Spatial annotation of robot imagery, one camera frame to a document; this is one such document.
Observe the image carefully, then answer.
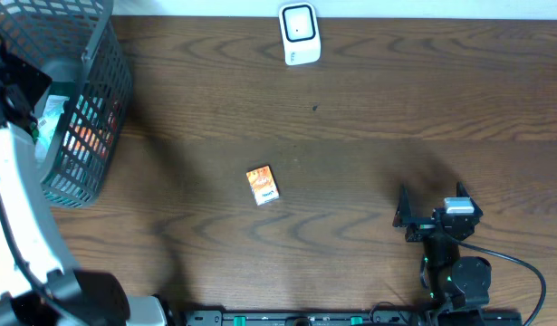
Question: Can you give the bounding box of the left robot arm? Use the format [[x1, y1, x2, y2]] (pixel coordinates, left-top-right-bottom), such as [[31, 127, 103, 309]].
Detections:
[[0, 43, 177, 325]]

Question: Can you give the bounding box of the white barcode scanner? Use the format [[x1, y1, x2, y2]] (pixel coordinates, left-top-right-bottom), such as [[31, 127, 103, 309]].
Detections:
[[278, 2, 322, 66]]

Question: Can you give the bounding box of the mint green wipes packet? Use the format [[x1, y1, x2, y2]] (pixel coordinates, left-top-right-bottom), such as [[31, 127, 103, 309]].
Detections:
[[34, 95, 69, 160]]

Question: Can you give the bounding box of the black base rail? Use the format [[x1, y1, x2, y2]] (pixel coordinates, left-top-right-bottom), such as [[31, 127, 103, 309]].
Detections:
[[180, 308, 523, 326]]

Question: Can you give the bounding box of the grey plastic mesh basket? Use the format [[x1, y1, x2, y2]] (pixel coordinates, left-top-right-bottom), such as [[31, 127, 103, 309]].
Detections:
[[0, 0, 132, 207]]

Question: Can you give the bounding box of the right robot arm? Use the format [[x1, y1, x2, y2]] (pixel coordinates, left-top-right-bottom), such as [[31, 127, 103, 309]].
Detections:
[[393, 182, 492, 325]]

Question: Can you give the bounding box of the orange tissue pack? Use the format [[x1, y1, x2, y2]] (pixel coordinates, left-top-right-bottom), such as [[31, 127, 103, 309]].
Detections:
[[246, 165, 280, 206]]

